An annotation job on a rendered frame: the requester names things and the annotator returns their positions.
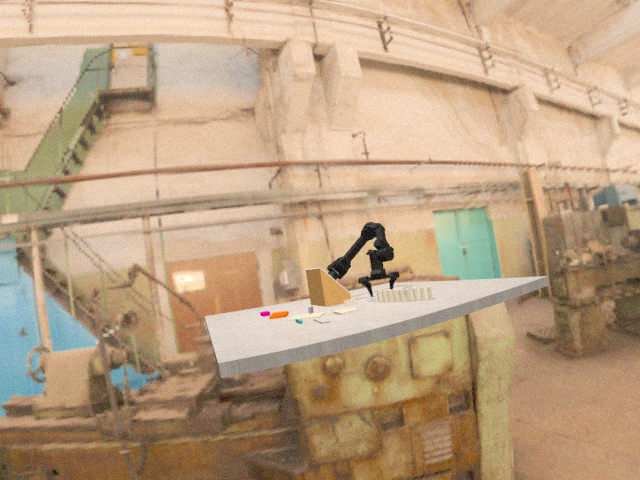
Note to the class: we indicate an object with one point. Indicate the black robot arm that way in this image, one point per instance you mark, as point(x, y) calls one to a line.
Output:
point(383, 252)

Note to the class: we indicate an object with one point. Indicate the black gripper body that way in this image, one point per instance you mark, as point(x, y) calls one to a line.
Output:
point(391, 275)

